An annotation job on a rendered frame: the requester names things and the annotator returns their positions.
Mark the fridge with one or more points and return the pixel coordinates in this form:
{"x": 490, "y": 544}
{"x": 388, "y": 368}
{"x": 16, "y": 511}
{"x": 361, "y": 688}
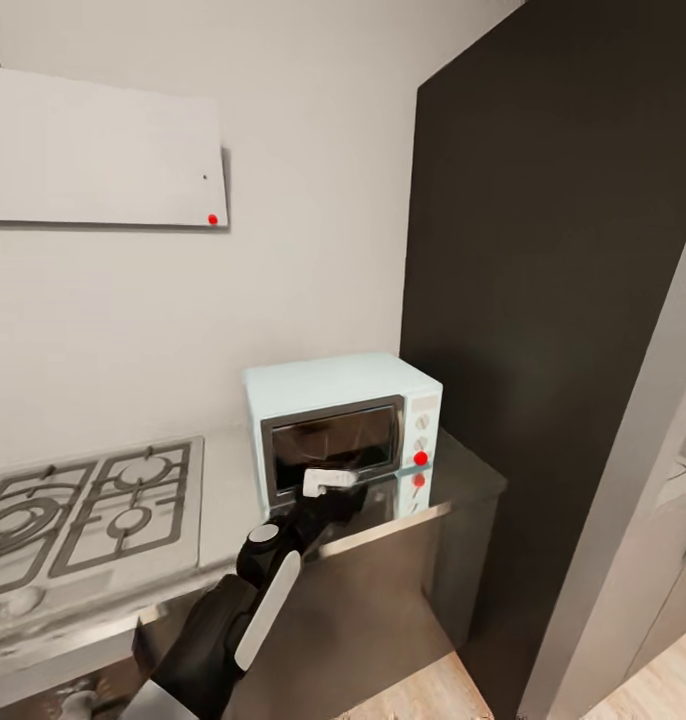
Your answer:
{"x": 545, "y": 288}

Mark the microwave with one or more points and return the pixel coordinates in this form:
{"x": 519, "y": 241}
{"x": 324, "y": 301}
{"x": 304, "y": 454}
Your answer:
{"x": 368, "y": 413}

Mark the burner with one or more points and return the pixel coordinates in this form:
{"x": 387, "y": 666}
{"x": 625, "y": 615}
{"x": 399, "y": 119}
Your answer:
{"x": 82, "y": 531}

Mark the oven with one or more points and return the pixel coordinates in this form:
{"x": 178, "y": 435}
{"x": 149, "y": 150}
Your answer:
{"x": 95, "y": 682}

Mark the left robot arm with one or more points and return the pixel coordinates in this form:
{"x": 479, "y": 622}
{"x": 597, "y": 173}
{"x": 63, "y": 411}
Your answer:
{"x": 226, "y": 626}

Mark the range hood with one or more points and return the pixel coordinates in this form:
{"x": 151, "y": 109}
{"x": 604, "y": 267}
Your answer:
{"x": 79, "y": 151}

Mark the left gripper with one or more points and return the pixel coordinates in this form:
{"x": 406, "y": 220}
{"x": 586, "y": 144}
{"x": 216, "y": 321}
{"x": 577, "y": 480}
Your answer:
{"x": 335, "y": 506}

